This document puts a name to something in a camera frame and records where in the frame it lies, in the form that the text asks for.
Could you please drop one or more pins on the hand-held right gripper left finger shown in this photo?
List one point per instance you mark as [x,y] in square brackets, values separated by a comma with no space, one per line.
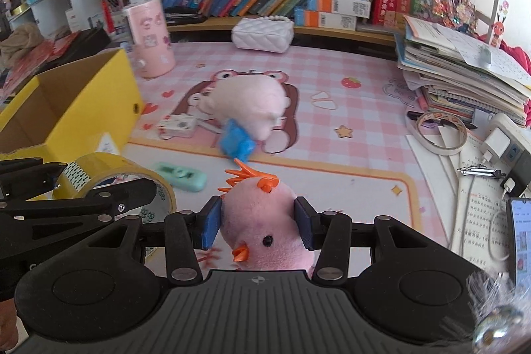
[207,227]

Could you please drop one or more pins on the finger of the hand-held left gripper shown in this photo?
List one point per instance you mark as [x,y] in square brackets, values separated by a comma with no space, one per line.
[25,175]
[62,206]

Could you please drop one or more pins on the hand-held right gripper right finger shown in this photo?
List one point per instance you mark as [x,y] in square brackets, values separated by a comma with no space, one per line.
[305,225]

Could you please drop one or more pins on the pink chick plush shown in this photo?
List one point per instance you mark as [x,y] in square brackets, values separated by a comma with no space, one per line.
[261,213]

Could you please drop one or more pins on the yellow tape roll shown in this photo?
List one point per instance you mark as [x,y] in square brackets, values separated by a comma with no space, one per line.
[95,167]

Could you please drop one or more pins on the yellow cardboard box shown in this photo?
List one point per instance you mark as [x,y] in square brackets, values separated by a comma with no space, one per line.
[83,109]

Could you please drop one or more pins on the small white red box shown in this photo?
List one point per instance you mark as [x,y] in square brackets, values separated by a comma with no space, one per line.
[176,126]

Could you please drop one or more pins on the person's left hand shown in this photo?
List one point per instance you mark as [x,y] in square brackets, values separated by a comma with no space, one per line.
[7,325]

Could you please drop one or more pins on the pink printed desk mat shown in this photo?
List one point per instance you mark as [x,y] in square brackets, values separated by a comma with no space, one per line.
[352,171]

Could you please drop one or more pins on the small bright blue object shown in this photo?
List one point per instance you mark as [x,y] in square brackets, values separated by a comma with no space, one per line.
[236,140]

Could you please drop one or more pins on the red printed packets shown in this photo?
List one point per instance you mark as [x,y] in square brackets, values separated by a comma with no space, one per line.
[33,63]

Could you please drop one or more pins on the white paper sheets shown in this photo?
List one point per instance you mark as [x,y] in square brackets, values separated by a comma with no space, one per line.
[431,192]

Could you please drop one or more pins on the brown cloth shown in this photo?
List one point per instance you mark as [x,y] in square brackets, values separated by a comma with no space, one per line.
[20,43]

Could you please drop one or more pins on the black box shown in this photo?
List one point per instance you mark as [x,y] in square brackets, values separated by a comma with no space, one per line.
[87,43]

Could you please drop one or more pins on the white double-sided tape roll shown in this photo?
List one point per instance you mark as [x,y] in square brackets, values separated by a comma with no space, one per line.
[439,148]

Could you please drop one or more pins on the open textbook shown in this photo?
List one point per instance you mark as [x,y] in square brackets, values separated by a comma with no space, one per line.
[477,221]

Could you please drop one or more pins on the pink highlighter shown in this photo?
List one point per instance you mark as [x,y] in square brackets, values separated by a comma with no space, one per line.
[423,99]

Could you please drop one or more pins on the black marker pen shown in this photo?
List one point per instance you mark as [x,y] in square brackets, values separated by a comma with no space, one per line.
[444,121]

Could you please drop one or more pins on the metal drawing compass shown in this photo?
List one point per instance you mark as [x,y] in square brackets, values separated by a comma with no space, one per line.
[481,171]

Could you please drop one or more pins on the pink cylindrical tumbler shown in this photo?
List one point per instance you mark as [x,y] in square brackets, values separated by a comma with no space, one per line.
[151,39]

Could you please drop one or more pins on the pen holder with pens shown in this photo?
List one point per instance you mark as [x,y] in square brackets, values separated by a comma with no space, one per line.
[114,12]

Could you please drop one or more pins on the white quilted purse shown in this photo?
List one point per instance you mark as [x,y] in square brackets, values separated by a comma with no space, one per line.
[263,34]

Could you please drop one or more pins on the orange and blue carton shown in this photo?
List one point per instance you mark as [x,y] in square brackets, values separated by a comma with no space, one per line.
[338,5]
[325,20]

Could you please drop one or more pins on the white plugged-in charger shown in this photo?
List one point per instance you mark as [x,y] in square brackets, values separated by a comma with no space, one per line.
[496,144]

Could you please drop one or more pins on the black stapler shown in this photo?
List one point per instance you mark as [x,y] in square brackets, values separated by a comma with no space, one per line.
[184,16]

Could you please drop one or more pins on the stack of books and papers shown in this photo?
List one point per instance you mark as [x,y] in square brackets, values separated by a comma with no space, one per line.
[456,68]

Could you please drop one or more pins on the smartphone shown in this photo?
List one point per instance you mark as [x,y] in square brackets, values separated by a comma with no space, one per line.
[523,246]

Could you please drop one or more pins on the white power strip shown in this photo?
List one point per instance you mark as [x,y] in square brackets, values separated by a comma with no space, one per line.
[518,150]

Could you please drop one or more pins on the thick red dictionary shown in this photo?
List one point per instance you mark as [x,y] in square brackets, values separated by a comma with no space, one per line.
[384,1]

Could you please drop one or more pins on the thin red dictionary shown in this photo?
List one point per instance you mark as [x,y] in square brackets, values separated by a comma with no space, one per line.
[404,1]

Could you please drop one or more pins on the colourful beaded hair ornament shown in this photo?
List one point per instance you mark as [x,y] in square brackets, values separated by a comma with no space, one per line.
[450,7]

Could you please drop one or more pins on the red cloth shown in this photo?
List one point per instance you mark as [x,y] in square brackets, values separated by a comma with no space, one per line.
[516,55]

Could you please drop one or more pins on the red deer paper figure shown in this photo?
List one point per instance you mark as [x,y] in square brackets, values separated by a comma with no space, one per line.
[499,30]

